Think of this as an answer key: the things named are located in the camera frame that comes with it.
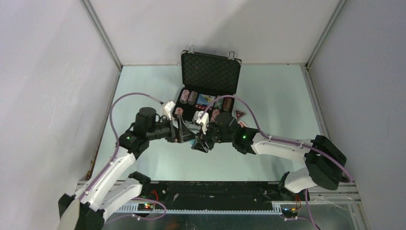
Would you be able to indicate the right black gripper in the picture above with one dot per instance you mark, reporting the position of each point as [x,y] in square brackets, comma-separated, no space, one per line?
[200,144]

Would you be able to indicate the green chip stack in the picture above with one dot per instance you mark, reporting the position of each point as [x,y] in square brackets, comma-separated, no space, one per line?
[219,103]

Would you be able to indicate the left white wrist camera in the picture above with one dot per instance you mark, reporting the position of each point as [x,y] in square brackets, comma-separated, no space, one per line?
[167,109]

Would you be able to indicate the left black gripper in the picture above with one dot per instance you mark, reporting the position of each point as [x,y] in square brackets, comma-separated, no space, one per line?
[185,134]

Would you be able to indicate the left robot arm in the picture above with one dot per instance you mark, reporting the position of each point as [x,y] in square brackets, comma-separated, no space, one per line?
[90,206]

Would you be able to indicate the red white chip stack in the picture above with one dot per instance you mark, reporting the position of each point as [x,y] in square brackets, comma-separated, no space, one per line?
[178,112]
[215,113]

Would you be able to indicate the orange brown chip stack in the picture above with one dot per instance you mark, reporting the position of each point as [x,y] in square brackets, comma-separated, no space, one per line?
[227,104]

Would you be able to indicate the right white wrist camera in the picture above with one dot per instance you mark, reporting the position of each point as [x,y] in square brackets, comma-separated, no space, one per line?
[201,118]

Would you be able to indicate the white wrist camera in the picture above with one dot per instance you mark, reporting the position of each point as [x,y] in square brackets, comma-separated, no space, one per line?
[201,118]
[167,109]

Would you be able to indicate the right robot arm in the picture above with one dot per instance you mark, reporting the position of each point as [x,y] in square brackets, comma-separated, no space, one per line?
[322,162]

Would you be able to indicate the red playing card deck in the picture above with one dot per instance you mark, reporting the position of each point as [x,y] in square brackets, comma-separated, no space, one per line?
[242,124]

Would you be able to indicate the black poker set case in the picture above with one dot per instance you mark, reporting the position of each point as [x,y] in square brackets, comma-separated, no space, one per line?
[207,74]

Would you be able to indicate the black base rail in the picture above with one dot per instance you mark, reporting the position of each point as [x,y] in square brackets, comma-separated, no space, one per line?
[218,196]

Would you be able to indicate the pink white chip stack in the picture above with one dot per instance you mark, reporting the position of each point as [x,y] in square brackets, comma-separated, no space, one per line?
[184,96]

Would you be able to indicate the blue playing card box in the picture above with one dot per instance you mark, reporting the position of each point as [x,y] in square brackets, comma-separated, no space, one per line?
[204,99]

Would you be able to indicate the row of red dice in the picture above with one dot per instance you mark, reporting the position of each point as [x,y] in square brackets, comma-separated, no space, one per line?
[202,107]

